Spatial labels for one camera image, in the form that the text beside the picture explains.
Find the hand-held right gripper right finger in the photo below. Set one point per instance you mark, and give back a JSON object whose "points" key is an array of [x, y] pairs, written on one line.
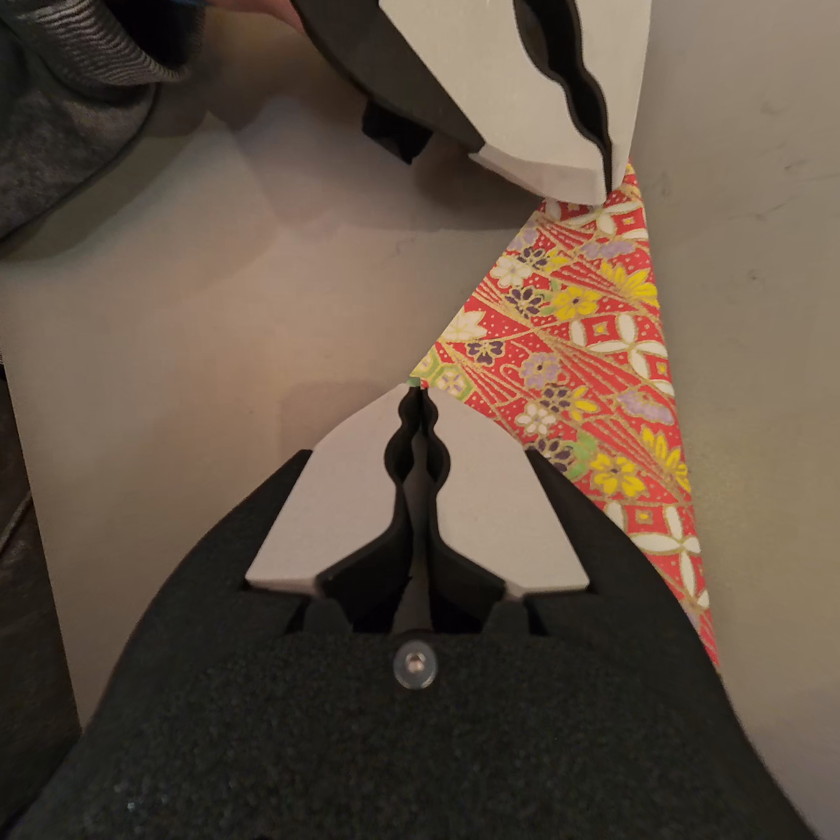
{"points": [[499, 512]]}

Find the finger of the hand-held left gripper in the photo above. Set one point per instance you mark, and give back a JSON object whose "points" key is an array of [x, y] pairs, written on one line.
{"points": [[472, 79], [623, 59]]}

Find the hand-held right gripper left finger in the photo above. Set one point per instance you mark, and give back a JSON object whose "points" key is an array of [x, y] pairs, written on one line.
{"points": [[341, 505]]}

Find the red floral green-backed origami paper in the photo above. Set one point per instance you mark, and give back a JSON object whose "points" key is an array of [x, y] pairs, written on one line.
{"points": [[590, 341]]}

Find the person's left hand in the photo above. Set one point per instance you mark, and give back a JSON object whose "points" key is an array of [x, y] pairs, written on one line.
{"points": [[275, 10]]}

